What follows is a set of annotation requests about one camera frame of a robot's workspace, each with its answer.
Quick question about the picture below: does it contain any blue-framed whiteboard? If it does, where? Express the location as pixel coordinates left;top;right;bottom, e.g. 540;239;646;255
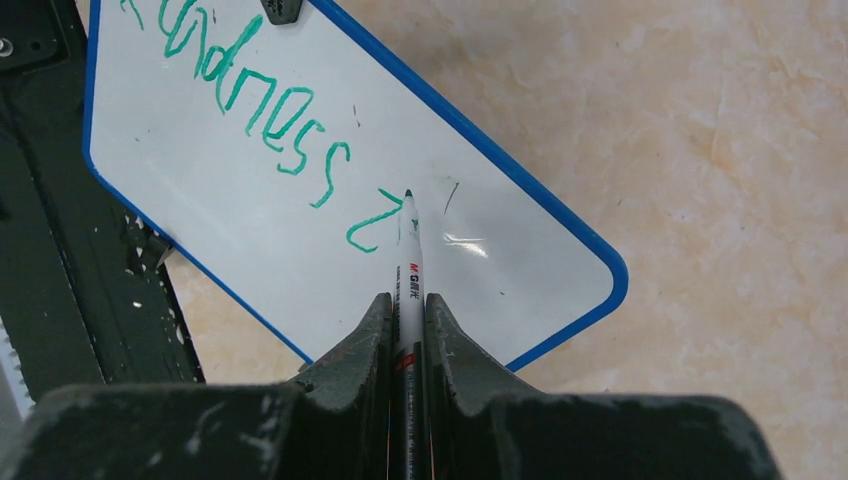
83;1;629;370

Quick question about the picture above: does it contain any white cable duct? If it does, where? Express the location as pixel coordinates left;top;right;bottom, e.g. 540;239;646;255
1;323;35;421

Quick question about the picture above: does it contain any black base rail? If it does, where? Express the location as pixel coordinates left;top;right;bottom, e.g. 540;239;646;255
1;1;204;400

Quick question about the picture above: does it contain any green whiteboard marker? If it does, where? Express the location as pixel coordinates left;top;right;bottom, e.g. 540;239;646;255
388;190;431;479

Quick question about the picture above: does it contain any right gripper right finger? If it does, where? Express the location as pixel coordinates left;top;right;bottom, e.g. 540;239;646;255
425;294;782;479

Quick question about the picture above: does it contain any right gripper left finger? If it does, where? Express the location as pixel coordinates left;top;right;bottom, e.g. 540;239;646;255
1;293;392;479

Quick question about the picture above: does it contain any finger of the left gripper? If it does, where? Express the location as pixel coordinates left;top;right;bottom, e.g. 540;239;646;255
260;0;304;26

